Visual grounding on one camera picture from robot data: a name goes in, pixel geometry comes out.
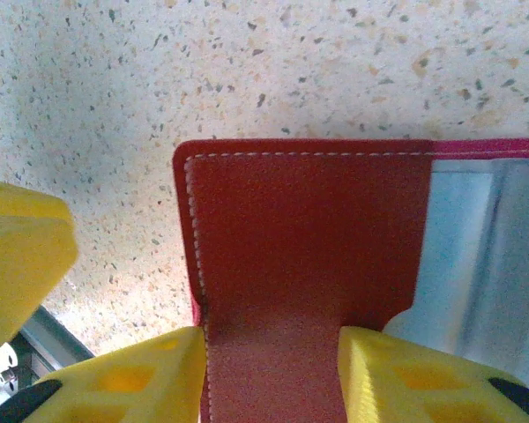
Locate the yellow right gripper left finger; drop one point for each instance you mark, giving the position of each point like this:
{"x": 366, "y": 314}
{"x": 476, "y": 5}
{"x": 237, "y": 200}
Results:
{"x": 128, "y": 388}

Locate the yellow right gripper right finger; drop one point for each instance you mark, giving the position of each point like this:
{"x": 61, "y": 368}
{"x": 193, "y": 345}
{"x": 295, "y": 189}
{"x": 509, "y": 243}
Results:
{"x": 423, "y": 388}

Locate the red leather card holder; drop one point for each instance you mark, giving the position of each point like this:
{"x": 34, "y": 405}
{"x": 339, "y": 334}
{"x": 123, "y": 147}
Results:
{"x": 300, "y": 229}

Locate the credit card dark print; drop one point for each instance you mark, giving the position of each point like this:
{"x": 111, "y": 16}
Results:
{"x": 35, "y": 357}

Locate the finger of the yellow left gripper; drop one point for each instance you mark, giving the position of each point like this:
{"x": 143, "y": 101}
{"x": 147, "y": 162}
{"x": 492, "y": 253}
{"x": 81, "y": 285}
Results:
{"x": 22, "y": 255}

